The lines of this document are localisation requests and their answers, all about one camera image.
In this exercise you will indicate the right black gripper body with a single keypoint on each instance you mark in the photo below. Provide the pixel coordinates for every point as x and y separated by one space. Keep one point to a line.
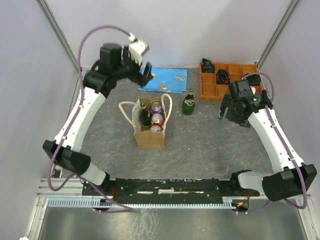
238 118

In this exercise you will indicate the dark rolled item right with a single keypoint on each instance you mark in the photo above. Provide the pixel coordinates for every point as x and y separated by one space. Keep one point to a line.
253 80

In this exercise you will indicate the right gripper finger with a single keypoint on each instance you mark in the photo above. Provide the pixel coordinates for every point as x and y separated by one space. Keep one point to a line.
223 114
227 101

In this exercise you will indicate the dark rolled item top-left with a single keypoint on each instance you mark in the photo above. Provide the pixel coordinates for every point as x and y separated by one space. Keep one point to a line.
207 66

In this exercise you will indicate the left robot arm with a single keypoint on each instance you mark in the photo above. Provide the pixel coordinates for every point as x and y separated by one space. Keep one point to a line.
115 63

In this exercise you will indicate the purple soda can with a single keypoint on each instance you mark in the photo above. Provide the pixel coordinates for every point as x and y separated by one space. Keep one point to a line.
156 108

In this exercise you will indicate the green glass bottle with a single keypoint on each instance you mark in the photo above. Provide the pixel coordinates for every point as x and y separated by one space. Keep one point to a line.
188 105
144 116

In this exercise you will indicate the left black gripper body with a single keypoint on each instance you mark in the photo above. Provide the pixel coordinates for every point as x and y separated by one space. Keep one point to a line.
130 69

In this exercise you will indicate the dark rolled item middle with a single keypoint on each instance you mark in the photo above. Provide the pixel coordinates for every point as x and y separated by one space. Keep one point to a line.
222 77

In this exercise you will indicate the red cola can front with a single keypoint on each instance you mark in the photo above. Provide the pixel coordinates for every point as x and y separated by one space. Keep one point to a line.
157 119

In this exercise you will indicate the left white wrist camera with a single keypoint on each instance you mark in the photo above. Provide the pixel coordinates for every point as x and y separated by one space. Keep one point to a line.
137 48

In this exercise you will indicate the orange compartment tray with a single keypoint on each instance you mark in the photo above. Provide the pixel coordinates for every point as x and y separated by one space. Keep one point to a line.
210 91

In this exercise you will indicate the blue patterned folded cloth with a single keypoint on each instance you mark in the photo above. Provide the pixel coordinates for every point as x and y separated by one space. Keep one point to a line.
167 80

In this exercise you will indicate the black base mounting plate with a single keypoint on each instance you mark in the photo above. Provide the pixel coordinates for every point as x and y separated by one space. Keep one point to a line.
173 191

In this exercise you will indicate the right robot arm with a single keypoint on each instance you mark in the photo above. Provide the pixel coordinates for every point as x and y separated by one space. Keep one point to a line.
291 175

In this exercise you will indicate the red cola can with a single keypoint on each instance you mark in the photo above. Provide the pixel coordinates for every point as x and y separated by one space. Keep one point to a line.
156 129
157 119

